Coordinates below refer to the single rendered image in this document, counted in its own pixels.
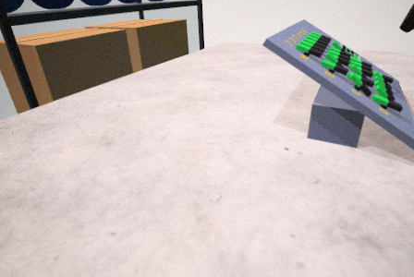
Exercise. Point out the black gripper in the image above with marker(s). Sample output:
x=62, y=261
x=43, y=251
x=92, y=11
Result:
x=408, y=23

